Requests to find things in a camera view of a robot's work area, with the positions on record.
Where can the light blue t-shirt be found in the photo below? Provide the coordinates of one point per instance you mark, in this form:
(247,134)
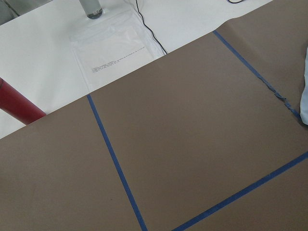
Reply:
(304,97)

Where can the clear plastic document sleeve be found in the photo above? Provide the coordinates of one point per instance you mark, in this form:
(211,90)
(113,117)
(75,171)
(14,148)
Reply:
(113,48)

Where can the clear glass bottle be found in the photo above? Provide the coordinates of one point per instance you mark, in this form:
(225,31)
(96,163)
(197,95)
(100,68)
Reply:
(92,8)

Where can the red cylinder tube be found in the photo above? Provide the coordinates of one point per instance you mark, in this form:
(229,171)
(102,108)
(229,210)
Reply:
(17,105)

